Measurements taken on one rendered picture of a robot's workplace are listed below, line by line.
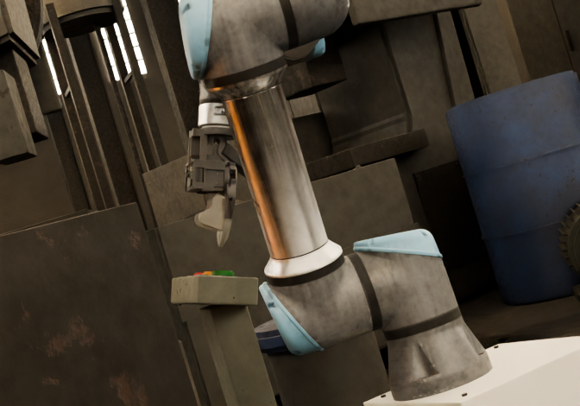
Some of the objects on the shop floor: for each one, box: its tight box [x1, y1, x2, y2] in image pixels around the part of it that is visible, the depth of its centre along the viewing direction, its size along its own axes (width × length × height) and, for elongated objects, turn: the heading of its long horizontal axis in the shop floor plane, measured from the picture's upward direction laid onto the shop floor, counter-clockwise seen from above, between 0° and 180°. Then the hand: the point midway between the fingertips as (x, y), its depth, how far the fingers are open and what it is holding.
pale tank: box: [35, 0, 169, 228], centre depth 1003 cm, size 92×92×450 cm
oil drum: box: [445, 70, 580, 306], centre depth 432 cm, size 59×59×89 cm
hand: (224, 239), depth 181 cm, fingers closed
